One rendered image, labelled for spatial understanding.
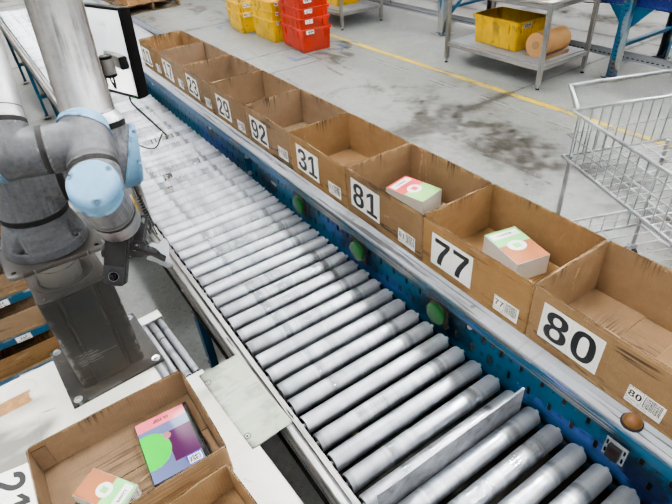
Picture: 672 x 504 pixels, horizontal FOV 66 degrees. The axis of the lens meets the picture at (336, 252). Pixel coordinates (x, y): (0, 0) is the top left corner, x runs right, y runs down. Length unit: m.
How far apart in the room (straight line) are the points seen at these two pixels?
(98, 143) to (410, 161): 1.22
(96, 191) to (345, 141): 1.44
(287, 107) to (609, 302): 1.63
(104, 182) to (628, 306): 1.30
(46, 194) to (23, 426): 0.65
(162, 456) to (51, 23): 0.98
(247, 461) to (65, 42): 1.01
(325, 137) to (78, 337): 1.23
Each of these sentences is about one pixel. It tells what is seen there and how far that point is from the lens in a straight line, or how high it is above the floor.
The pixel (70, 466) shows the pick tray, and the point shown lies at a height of 0.76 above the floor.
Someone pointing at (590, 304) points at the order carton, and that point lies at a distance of 1.56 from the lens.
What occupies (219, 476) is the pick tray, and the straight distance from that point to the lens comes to 1.26.
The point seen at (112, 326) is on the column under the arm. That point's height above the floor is 0.92.
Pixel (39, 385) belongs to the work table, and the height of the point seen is 0.75.
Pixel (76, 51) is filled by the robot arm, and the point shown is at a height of 1.60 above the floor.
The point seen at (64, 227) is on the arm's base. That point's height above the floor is 1.24.
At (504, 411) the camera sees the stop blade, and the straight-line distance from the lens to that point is 1.40.
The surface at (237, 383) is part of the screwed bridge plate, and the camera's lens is 1.50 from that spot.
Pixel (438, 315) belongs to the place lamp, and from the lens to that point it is 1.53.
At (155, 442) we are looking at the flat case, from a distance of 1.41.
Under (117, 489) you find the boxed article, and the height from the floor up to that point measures 0.79.
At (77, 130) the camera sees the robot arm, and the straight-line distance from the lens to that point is 1.08.
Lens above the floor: 1.88
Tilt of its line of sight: 37 degrees down
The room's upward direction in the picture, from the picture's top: 5 degrees counter-clockwise
